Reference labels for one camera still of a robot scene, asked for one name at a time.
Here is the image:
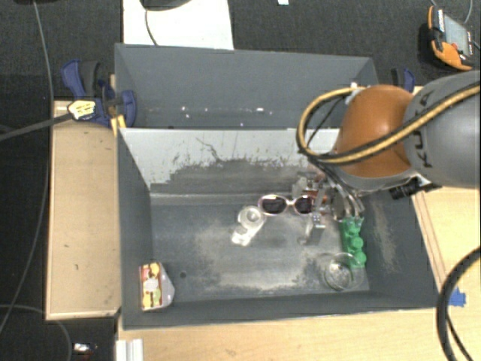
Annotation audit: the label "clear glass jar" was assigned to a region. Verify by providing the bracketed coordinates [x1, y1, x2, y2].
[229, 205, 267, 247]

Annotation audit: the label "grey metal bin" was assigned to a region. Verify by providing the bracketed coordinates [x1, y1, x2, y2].
[113, 42, 441, 331]

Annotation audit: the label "red and yellow packet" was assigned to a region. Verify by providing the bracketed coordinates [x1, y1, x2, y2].
[138, 261, 176, 312]

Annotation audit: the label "clear glass cup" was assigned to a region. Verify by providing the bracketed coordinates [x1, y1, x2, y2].
[323, 252, 368, 293]

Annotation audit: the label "pale wood flat board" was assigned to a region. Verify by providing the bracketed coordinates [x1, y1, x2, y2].
[44, 99, 122, 321]

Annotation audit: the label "black cylinder on white bracket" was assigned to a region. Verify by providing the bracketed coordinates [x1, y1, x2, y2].
[388, 175, 433, 202]

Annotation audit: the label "pink sunglasses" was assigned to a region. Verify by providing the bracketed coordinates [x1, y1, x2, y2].
[256, 193, 321, 217]

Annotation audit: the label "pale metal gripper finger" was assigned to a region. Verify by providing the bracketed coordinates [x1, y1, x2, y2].
[311, 211, 326, 245]
[298, 216, 313, 245]

